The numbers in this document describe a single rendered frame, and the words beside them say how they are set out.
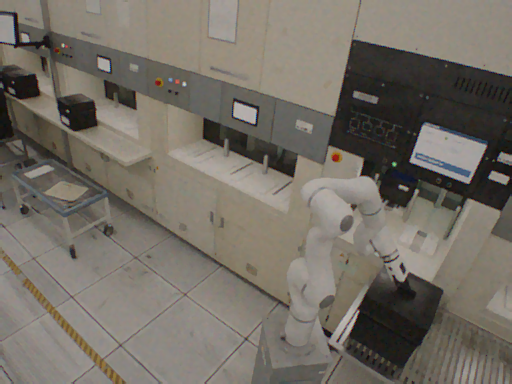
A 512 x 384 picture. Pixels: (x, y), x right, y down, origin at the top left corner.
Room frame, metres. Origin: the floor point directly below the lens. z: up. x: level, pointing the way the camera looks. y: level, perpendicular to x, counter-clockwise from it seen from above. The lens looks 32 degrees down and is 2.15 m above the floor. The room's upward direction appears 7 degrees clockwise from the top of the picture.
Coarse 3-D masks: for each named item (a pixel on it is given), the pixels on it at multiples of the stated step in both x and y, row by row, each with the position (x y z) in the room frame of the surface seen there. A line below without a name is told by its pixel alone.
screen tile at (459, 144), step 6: (456, 138) 1.44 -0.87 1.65; (456, 144) 1.43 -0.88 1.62; (462, 144) 1.42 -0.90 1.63; (468, 144) 1.41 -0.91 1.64; (474, 144) 1.40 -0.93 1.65; (462, 150) 1.42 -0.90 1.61; (468, 150) 1.40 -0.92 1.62; (474, 150) 1.39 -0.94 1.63; (480, 150) 1.38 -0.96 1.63; (450, 156) 1.44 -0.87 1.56; (456, 156) 1.42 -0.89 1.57; (462, 156) 1.41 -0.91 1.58; (474, 156) 1.39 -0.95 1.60; (456, 162) 1.42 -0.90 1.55; (462, 162) 1.40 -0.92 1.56; (468, 162) 1.39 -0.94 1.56; (474, 162) 1.38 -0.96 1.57
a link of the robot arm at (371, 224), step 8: (368, 216) 1.06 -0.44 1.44; (376, 216) 1.06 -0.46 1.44; (384, 216) 1.09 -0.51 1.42; (360, 224) 1.14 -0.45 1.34; (368, 224) 1.08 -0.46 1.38; (376, 224) 1.07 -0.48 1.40; (384, 224) 1.10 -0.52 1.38; (360, 232) 1.12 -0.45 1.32; (368, 232) 1.09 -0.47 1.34; (376, 232) 1.09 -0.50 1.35; (360, 240) 1.10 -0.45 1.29; (368, 240) 1.09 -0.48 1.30; (360, 248) 1.10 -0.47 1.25; (368, 248) 1.12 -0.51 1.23; (368, 256) 1.13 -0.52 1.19
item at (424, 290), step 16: (384, 272) 1.18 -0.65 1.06; (368, 288) 1.07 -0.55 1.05; (384, 288) 1.08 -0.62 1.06; (400, 288) 1.08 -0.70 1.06; (416, 288) 1.10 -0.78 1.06; (432, 288) 1.11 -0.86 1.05; (368, 304) 1.01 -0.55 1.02; (384, 304) 0.99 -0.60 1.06; (400, 304) 0.99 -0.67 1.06; (416, 304) 1.00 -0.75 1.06; (432, 304) 1.01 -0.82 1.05; (384, 320) 0.96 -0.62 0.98; (400, 320) 0.93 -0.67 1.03; (416, 320) 0.92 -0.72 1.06; (432, 320) 0.93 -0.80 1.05; (416, 336) 0.89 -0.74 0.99
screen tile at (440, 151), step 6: (426, 132) 1.51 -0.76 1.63; (432, 132) 1.50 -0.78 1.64; (438, 132) 1.48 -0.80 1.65; (426, 138) 1.50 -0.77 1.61; (432, 138) 1.49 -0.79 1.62; (438, 138) 1.48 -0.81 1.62; (450, 138) 1.45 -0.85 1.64; (420, 144) 1.51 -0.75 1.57; (426, 144) 1.50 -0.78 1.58; (444, 144) 1.46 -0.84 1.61; (426, 150) 1.49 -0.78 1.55; (432, 150) 1.48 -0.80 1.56; (438, 150) 1.47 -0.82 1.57; (444, 150) 1.45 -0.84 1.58
